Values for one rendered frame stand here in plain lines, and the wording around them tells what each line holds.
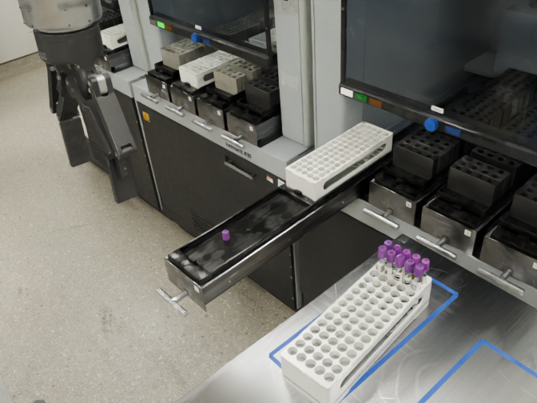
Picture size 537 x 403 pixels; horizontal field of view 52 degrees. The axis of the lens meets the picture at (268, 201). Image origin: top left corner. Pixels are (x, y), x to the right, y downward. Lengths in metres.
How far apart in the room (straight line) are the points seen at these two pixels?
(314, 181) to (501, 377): 0.57
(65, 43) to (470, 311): 0.79
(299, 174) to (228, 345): 0.93
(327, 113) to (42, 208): 1.82
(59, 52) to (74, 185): 2.38
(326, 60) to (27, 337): 1.54
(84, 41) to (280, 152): 1.01
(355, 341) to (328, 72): 0.77
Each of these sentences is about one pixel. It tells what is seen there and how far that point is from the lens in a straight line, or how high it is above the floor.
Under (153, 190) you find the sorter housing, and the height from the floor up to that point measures 0.21.
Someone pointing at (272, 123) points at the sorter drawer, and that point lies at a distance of 1.66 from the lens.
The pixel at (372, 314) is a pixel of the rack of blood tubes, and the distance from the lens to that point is 0.97.
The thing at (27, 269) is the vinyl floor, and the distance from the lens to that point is 2.62.
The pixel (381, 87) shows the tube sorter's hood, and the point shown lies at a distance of 1.34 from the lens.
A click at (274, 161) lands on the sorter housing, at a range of 1.62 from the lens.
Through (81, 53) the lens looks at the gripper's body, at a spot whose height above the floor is 1.36.
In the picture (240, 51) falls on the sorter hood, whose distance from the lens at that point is 1.66.
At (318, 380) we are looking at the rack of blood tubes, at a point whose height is 0.88.
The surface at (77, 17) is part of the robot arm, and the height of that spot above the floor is 1.40.
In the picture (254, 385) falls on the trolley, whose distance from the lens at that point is 0.94.
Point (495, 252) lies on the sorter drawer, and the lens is 1.26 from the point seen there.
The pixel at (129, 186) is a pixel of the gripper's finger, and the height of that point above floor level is 1.19.
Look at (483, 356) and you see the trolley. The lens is 1.01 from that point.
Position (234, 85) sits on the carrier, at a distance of 1.76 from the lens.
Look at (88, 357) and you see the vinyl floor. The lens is 2.16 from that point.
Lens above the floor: 1.60
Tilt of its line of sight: 37 degrees down
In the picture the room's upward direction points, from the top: 5 degrees counter-clockwise
